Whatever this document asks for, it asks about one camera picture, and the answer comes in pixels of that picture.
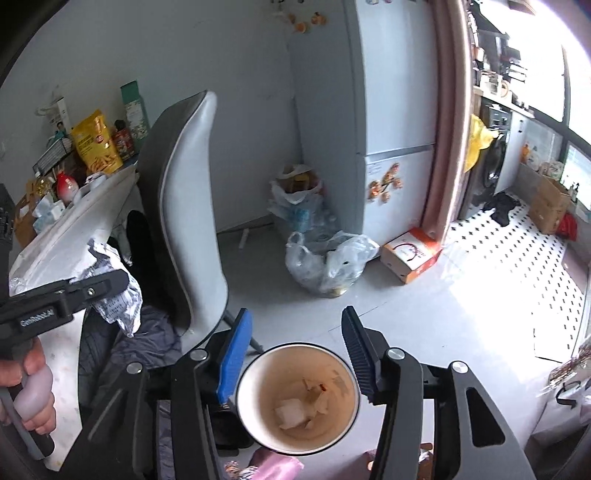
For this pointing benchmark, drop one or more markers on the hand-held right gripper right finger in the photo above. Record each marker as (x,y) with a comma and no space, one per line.
(362,360)

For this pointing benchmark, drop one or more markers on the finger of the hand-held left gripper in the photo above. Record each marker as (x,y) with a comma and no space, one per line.
(99,286)

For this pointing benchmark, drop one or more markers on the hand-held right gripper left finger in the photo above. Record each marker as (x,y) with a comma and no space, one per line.
(233,360)

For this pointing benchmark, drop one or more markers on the white paper bag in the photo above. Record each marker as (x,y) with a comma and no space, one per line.
(115,304)

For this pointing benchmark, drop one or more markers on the white trash bin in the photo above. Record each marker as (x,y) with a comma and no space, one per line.
(258,392)

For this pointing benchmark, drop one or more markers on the person's left hand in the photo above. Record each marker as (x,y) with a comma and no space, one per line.
(30,362)

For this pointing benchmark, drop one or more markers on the light blue tissue pack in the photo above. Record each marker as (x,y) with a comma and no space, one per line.
(46,210)

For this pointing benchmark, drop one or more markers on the open brown cardboard box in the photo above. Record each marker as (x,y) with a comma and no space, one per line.
(23,221)

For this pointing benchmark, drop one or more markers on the clear plastic bag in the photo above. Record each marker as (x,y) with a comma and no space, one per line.
(332,263)

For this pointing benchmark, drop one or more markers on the red white bottle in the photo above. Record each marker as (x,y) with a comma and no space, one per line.
(67,187)

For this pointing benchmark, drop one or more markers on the white game controller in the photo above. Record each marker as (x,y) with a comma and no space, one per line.
(94,177)

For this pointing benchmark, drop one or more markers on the orange white cardboard box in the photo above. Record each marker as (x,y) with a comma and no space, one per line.
(408,254)

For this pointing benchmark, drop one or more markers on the grey upholstered chair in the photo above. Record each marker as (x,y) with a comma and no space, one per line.
(194,184)

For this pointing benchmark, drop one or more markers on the yellow snack bag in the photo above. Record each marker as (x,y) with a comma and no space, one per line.
(94,143)

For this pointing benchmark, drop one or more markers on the red snack jar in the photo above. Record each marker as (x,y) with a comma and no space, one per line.
(123,141)

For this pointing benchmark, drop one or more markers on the tall white carton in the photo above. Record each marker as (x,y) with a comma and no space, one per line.
(60,117)

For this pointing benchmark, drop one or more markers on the food-shaped fridge magnets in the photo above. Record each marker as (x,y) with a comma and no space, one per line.
(385,184)

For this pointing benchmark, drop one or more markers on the filled white plastic bag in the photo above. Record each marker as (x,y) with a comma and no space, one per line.
(295,194)

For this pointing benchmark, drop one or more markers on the tall green box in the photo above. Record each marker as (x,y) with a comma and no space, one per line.
(134,110)

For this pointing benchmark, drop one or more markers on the black cloth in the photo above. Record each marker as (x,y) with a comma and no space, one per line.
(503,207)

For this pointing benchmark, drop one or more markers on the large brown cardboard box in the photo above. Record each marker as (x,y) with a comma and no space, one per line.
(547,207)

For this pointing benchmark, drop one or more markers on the dark washing machine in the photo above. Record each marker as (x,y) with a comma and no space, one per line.
(496,161)

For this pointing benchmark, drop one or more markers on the red bag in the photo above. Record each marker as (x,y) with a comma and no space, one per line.
(567,227)

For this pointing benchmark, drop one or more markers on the yellow plastic bag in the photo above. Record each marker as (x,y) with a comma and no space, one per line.
(475,138)

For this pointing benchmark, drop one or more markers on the pale blue fridge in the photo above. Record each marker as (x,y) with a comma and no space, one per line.
(392,92)

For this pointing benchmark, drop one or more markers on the orange round fridge magnet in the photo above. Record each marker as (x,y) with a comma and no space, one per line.
(300,26)
(318,19)

